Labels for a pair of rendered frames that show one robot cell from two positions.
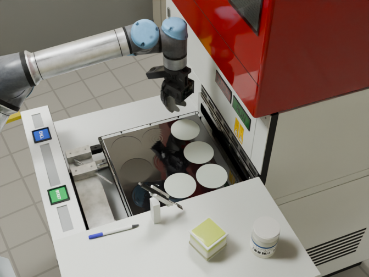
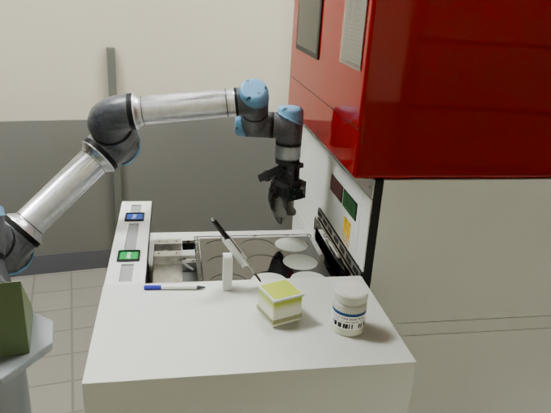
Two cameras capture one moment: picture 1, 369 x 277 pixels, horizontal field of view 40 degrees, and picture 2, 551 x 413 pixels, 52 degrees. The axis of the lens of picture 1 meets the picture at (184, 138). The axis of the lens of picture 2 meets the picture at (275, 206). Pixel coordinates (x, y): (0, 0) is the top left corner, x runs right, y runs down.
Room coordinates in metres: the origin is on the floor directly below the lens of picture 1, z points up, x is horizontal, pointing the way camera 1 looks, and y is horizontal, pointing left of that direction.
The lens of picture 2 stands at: (-0.29, -0.24, 1.63)
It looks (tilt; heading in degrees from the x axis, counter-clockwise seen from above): 21 degrees down; 11
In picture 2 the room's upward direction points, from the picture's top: 3 degrees clockwise
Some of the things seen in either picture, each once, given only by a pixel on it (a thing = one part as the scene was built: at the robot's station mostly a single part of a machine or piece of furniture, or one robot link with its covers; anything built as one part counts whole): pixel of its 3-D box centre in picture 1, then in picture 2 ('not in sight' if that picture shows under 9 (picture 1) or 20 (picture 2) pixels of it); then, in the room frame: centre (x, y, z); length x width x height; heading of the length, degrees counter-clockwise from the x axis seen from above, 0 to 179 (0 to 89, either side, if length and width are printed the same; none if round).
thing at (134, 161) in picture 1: (168, 161); (262, 263); (1.10, 0.05, 0.90); 0.34 x 0.34 x 0.01; 22
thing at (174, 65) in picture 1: (175, 58); (289, 152); (1.28, 0.03, 1.18); 0.08 x 0.08 x 0.05
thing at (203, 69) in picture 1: (209, 81); (326, 197); (1.37, -0.08, 1.02); 0.81 x 0.03 x 0.40; 22
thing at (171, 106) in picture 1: (173, 106); (280, 212); (1.26, 0.04, 0.99); 0.06 x 0.03 x 0.09; 51
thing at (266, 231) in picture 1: (264, 237); (349, 308); (0.74, -0.21, 1.01); 0.07 x 0.07 x 0.10
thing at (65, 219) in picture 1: (54, 179); (132, 259); (1.03, 0.41, 0.89); 0.55 x 0.09 x 0.14; 22
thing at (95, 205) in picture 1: (91, 194); (167, 279); (0.99, 0.29, 0.87); 0.36 x 0.08 x 0.03; 22
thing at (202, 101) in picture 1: (224, 142); (333, 260); (1.20, -0.14, 0.89); 0.44 x 0.02 x 0.10; 22
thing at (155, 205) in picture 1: (160, 203); (234, 261); (0.84, 0.06, 1.03); 0.06 x 0.04 x 0.13; 112
